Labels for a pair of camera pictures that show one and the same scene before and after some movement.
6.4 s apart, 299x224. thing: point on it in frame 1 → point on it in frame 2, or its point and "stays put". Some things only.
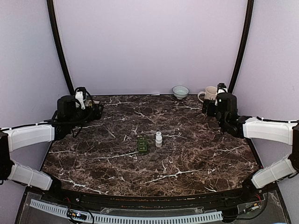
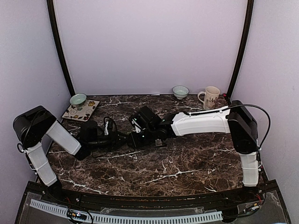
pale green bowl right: (180, 92) stays put
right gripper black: (210, 112) → (135, 142)
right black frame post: (245, 38) stays put
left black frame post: (58, 44) stays put
